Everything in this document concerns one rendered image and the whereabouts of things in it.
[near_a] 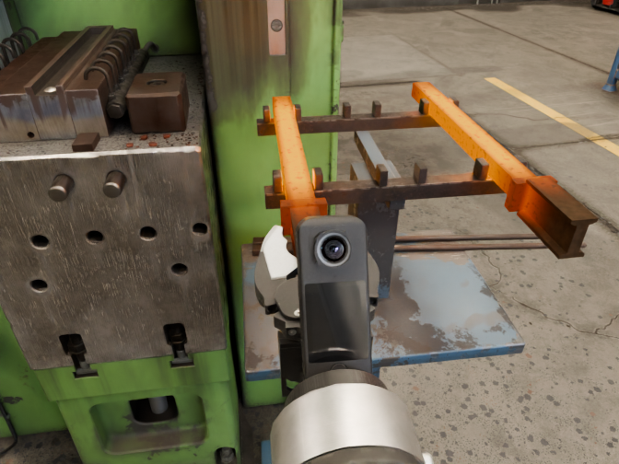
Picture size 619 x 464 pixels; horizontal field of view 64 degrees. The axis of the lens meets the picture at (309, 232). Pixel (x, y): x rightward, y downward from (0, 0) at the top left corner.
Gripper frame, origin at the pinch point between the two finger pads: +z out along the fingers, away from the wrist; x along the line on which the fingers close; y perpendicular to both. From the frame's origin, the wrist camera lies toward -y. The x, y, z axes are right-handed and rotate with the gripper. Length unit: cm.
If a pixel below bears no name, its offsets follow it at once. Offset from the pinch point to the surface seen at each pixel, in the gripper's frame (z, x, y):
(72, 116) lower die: 37.4, -32.3, 1.7
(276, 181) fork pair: 9.0, -2.4, -0.2
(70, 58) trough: 58, -37, -2
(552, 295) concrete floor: 90, 102, 97
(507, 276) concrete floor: 102, 90, 97
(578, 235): -4.7, 24.7, -0.3
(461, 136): 18.9, 22.6, -0.1
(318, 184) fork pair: 9.1, 2.3, 0.5
